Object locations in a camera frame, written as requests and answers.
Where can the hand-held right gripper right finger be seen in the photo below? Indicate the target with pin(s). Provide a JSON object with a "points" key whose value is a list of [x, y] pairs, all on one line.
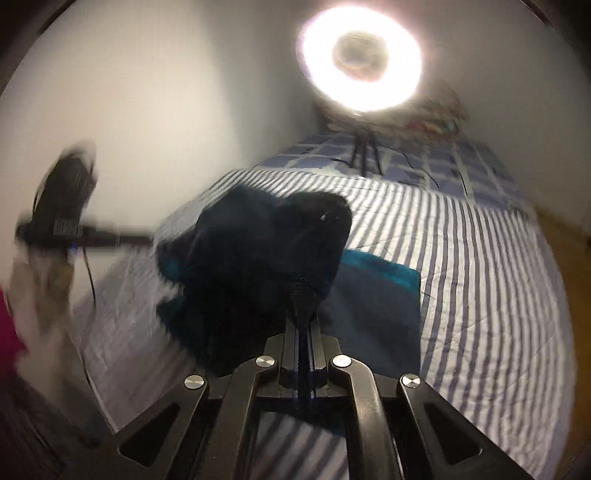
{"points": [[311, 355]]}

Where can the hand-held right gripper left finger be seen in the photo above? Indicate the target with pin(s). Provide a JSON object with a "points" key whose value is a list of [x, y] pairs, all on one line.
{"points": [[291, 350]]}

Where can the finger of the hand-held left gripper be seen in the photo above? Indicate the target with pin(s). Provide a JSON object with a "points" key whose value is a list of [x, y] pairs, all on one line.
{"points": [[124, 240]]}

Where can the teal plaid fleece jacket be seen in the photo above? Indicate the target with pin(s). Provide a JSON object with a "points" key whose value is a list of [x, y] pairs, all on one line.
{"points": [[258, 258]]}

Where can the person's left hand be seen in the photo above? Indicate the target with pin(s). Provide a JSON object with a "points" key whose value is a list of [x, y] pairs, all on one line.
{"points": [[37, 286]]}

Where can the grey white striped quilt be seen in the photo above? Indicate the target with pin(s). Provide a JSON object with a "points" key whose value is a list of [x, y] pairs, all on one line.
{"points": [[461, 277]]}

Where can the blue patterned bed sheet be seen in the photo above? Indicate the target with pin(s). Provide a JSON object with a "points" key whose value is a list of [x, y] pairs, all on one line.
{"points": [[314, 157]]}

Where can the black tripod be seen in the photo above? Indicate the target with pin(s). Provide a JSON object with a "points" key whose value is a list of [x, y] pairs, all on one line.
{"points": [[364, 147]]}

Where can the folded floral quilt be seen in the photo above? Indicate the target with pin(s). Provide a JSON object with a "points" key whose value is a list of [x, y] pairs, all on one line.
{"points": [[438, 115]]}

